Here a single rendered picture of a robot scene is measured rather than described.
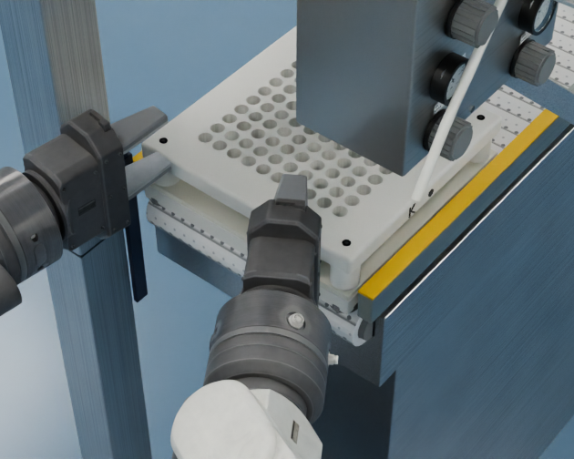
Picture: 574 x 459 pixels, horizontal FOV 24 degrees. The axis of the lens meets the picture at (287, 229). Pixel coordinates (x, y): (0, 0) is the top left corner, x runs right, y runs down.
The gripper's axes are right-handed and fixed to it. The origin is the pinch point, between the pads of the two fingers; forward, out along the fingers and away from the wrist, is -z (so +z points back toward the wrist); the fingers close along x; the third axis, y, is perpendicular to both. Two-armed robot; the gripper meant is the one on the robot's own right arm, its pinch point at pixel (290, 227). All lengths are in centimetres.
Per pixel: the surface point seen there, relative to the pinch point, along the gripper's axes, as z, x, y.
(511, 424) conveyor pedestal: -42, 79, 27
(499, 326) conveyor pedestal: -34, 48, 22
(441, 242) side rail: -10.3, 10.7, 12.8
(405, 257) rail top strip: -6.5, 9.1, 9.6
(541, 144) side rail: -25.3, 10.9, 22.2
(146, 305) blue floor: -79, 102, -35
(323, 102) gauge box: -2.0, -11.6, 2.3
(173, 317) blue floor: -77, 102, -29
